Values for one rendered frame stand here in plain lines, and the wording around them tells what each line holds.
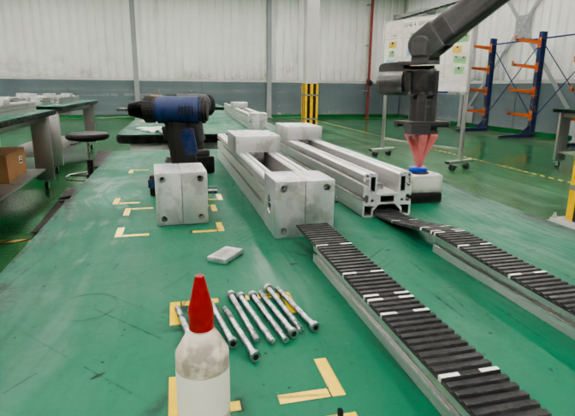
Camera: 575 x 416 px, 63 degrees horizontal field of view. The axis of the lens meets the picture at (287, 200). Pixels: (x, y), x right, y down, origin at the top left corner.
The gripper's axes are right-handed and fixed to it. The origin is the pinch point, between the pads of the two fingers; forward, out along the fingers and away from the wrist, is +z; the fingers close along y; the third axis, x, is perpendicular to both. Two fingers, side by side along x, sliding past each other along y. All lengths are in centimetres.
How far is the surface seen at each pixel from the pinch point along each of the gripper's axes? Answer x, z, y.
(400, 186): 10.4, 2.7, 9.5
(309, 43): -966, -116, -261
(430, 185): 3.9, 4.3, -1.0
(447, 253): 35.9, 7.2, 15.0
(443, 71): -465, -39, -293
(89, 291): 36, 8, 63
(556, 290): 54, 5, 14
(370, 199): 12.0, 4.8, 16.4
